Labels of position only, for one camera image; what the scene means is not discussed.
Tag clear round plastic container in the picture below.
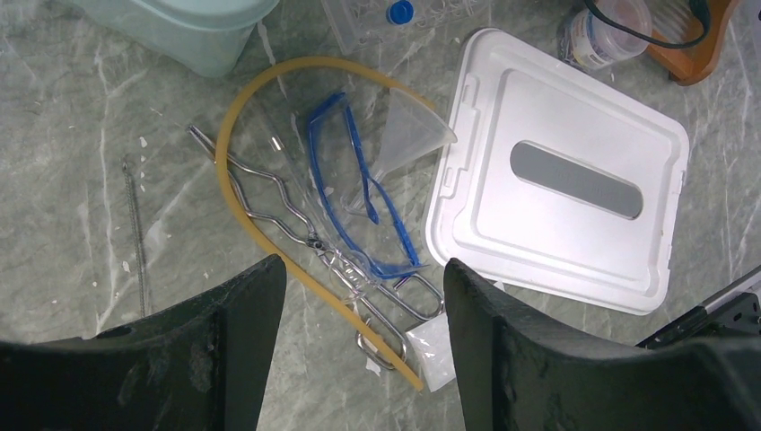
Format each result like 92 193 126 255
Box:
558 0 652 72

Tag clear plastic funnel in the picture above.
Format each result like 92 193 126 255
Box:
339 89 458 221

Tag white plastic bin lid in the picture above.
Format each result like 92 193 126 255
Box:
423 28 689 315

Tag brown test tube brush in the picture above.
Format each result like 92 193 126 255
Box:
121 156 148 318

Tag orange wooden shelf rack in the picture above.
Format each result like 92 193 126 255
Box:
644 0 741 87

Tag yellow rubber tubing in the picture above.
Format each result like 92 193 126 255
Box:
214 56 436 392

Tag clear glass test tube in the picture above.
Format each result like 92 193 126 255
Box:
239 101 360 271

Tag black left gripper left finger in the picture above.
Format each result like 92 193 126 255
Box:
1 255 287 430

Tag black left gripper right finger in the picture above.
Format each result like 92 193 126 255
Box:
443 259 760 430

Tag blue safety glasses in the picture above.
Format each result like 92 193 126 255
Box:
306 92 424 279

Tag small white plastic bag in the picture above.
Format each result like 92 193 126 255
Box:
406 312 456 392

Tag blue capped test tube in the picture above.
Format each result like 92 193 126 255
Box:
385 0 415 25

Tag metal crucible tongs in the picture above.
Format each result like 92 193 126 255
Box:
188 125 446 371

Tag light green plastic bin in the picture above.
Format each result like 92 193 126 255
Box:
69 0 279 77

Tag black mounting rail base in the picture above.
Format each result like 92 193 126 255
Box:
636 266 760 349

